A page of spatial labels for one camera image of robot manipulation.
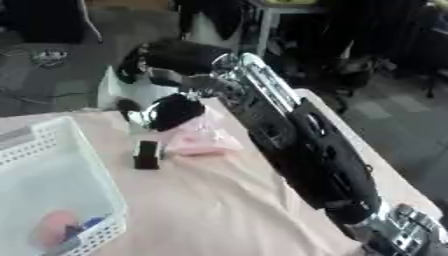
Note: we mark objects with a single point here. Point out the white perforated plastic basket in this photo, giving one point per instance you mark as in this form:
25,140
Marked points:
52,180

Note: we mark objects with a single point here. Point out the black cabinet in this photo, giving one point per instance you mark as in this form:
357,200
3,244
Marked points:
46,20

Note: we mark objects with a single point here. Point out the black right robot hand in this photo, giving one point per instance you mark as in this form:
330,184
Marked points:
181,55

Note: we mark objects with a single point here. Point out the small black box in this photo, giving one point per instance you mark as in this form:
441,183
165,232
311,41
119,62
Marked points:
146,155

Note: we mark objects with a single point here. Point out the black office chair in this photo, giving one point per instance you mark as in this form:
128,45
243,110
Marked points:
359,71

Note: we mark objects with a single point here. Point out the blue toy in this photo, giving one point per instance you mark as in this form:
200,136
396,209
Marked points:
90,222

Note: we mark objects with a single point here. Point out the pink round toy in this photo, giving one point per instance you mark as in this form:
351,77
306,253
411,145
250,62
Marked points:
52,228

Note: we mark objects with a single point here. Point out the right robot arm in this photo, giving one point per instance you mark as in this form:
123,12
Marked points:
315,150

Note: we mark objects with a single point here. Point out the white table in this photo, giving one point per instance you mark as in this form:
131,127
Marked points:
277,20

